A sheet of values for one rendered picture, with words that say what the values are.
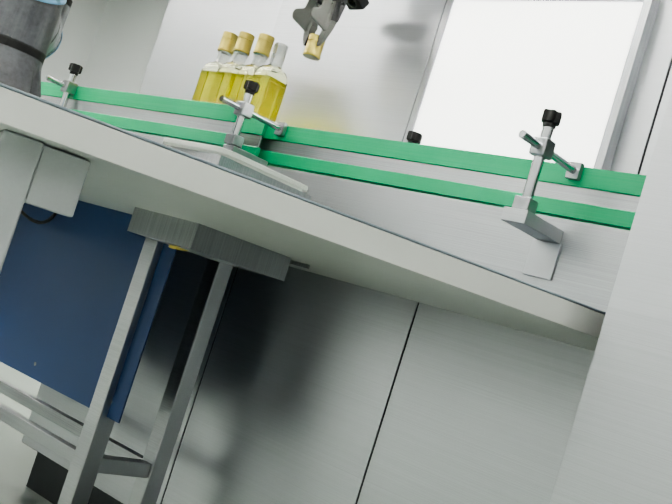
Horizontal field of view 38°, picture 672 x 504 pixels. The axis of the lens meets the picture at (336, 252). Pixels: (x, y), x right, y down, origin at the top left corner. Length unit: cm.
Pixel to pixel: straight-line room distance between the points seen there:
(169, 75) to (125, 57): 570
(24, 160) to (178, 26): 164
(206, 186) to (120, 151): 9
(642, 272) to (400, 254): 30
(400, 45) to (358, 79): 11
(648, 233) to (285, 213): 45
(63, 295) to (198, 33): 79
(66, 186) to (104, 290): 101
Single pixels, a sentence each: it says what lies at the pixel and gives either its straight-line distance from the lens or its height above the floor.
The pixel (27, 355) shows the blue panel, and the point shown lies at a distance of 219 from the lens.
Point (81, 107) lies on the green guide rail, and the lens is 229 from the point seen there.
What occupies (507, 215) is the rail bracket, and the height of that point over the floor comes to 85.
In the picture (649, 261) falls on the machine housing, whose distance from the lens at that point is 122.
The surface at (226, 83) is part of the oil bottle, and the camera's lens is 210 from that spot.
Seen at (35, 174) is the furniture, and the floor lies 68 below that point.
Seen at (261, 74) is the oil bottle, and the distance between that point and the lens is 203.
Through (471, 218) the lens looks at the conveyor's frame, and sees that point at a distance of 156.
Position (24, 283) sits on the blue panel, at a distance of 226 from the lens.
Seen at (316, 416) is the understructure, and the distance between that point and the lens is 194.
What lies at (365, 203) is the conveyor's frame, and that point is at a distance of 169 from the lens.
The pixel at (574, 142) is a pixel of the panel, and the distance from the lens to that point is 173.
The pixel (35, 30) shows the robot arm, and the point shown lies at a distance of 174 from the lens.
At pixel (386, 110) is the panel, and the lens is 198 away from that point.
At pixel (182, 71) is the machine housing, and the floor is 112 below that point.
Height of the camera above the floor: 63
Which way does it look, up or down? 4 degrees up
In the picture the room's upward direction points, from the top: 18 degrees clockwise
